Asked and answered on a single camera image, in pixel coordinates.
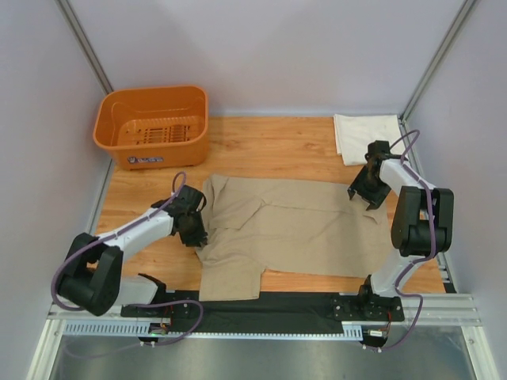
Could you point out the folded white t shirt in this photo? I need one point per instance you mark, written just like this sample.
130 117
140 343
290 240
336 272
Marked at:
354 133

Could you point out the aluminium frame post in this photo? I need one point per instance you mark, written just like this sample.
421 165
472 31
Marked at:
79 33
464 12

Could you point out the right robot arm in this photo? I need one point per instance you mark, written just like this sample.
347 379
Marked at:
422 224

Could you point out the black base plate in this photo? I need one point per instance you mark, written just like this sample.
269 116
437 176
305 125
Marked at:
297 313

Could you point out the left aluminium frame post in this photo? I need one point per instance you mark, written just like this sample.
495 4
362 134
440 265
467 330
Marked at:
79 33

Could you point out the orange plastic basket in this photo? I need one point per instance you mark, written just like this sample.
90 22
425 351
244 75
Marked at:
153 128

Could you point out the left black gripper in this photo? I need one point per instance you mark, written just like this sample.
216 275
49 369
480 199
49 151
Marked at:
200 235

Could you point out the beige t shirt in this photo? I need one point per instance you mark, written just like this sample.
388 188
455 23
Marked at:
283 225

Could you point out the right aluminium frame post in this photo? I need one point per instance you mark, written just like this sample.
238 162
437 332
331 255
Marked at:
464 12

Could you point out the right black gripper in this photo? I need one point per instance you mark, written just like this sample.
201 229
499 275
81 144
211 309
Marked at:
375 199

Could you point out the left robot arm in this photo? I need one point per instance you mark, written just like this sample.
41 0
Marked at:
90 278

